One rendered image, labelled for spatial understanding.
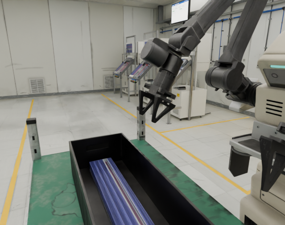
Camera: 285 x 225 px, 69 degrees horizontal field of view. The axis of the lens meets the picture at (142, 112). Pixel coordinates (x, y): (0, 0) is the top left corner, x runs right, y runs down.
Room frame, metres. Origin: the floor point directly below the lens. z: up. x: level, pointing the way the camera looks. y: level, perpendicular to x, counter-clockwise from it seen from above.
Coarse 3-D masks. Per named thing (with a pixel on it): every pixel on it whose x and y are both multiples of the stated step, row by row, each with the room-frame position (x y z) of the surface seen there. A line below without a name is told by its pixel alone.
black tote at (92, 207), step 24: (72, 144) 0.58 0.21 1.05; (96, 144) 0.61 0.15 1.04; (120, 144) 0.64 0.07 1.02; (72, 168) 0.54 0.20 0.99; (120, 168) 0.59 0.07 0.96; (144, 168) 0.48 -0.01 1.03; (96, 192) 0.47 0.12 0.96; (144, 192) 0.47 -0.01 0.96; (168, 192) 0.37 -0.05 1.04; (96, 216) 0.39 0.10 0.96; (168, 216) 0.37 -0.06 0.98; (192, 216) 0.30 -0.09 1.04
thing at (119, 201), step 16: (96, 160) 0.58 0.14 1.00; (112, 160) 0.58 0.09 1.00; (96, 176) 0.49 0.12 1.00; (112, 176) 0.49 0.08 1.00; (112, 192) 0.42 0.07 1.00; (128, 192) 0.42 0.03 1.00; (112, 208) 0.37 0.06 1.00; (128, 208) 0.37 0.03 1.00; (144, 208) 0.37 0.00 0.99; (112, 224) 0.35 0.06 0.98; (128, 224) 0.33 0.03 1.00; (144, 224) 0.33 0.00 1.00
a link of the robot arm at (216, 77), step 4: (216, 68) 0.74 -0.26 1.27; (220, 68) 0.73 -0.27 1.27; (224, 68) 0.71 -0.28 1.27; (228, 68) 0.70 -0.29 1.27; (212, 72) 0.74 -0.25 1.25; (216, 72) 0.72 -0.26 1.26; (220, 72) 0.71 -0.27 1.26; (212, 76) 0.73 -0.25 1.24; (216, 76) 0.71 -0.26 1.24; (220, 76) 0.70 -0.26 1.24; (212, 80) 0.73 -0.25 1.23; (216, 80) 0.71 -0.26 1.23; (220, 80) 0.70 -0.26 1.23; (212, 84) 0.74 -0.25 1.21; (216, 84) 0.72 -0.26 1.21; (220, 84) 0.70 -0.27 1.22; (216, 88) 0.75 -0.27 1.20; (220, 88) 0.73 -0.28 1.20; (224, 88) 0.70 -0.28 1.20; (224, 92) 0.71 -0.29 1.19
